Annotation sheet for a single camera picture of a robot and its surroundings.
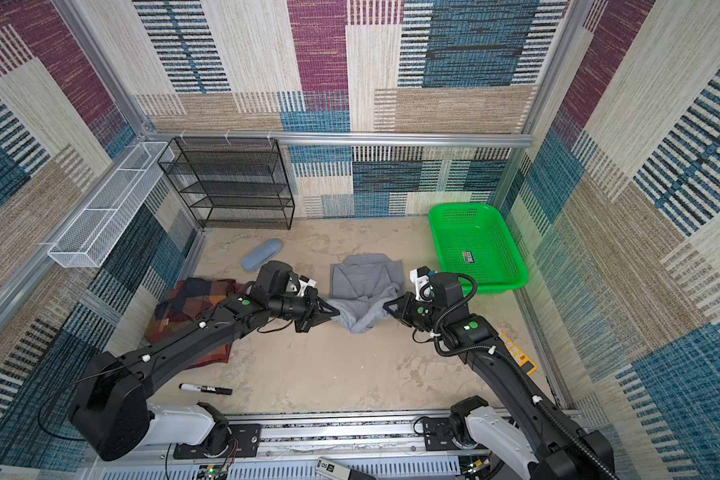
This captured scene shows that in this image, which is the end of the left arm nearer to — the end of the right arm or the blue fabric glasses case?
the end of the right arm

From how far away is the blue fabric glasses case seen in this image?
1072 millimetres

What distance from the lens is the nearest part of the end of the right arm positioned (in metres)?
0.66

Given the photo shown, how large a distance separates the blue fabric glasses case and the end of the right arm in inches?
23.5
